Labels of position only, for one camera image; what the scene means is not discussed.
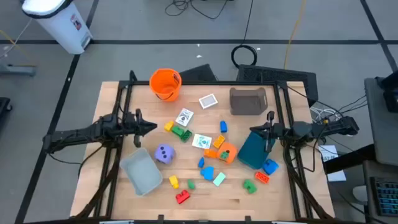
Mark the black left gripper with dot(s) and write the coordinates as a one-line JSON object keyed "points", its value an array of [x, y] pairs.
{"points": [[138, 127]]}

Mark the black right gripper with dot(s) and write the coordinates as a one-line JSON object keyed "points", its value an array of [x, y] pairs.
{"points": [[271, 130]]}

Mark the small yellow toy brick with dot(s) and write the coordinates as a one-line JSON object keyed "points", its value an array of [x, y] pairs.
{"points": [[168, 125]]}

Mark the teal plastic bin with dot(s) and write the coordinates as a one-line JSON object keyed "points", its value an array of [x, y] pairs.
{"points": [[253, 152]]}

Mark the orange foam die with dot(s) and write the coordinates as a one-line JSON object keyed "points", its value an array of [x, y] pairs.
{"points": [[232, 150]]}

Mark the purple foam die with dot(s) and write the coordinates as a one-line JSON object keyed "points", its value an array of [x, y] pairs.
{"points": [[169, 158]]}

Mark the rounded blue toy brick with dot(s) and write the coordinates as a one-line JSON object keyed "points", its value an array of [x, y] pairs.
{"points": [[270, 167]]}

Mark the dark green toy brick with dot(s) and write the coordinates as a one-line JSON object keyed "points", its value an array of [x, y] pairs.
{"points": [[186, 136]]}

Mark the light grey plastic bin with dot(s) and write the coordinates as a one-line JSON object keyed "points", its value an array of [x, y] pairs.
{"points": [[143, 172]]}

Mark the tiny green toy brick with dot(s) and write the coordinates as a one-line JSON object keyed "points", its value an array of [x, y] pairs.
{"points": [[224, 155]]}

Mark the red-orange toy brick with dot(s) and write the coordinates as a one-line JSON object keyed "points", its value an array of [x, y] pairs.
{"points": [[262, 177]]}

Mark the orange toy brick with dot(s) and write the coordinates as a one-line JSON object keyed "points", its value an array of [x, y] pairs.
{"points": [[210, 153]]}

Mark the stepped green toy brick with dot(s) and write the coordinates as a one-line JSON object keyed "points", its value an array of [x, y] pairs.
{"points": [[249, 186]]}

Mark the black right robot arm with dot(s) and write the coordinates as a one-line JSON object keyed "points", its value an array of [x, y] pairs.
{"points": [[335, 126]]}

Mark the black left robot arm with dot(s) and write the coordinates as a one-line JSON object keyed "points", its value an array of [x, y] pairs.
{"points": [[84, 132]]}

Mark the brown plastic bin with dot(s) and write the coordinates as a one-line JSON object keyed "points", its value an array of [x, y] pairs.
{"points": [[247, 104]]}

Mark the flat yellow-orange toy brick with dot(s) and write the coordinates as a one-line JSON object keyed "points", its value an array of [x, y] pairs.
{"points": [[219, 141]]}

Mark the orange plastic bucket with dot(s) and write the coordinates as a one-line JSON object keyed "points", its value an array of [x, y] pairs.
{"points": [[164, 81]]}

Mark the black perforated computer case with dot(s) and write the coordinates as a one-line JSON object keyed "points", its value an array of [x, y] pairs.
{"points": [[276, 77]]}

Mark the white teal card deck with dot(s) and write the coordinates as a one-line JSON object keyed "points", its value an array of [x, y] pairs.
{"points": [[201, 141]]}

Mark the small dark blue brick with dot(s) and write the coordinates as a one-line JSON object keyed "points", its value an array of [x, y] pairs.
{"points": [[201, 162]]}

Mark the flat mint toy brick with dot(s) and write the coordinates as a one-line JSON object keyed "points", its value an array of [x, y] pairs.
{"points": [[219, 179]]}

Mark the large light blue brick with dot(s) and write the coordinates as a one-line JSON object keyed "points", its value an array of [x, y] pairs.
{"points": [[207, 173]]}

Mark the small green toy brick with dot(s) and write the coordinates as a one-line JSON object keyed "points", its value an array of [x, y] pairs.
{"points": [[191, 184]]}

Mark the black flat panel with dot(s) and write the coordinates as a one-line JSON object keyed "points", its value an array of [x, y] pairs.
{"points": [[199, 74]]}

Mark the red toy brick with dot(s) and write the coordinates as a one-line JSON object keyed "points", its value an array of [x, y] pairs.
{"points": [[183, 197]]}

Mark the white paper sheet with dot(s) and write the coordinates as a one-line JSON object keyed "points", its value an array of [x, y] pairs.
{"points": [[334, 174]]}

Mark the dark grey desk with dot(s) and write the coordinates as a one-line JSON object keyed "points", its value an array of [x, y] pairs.
{"points": [[368, 174]]}

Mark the white trash can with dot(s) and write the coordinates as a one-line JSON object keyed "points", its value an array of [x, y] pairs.
{"points": [[62, 25]]}

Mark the black backlit keyboard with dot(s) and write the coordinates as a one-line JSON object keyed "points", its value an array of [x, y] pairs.
{"points": [[385, 196]]}

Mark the black metal table frame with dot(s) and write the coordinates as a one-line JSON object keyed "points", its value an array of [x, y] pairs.
{"points": [[217, 83]]}

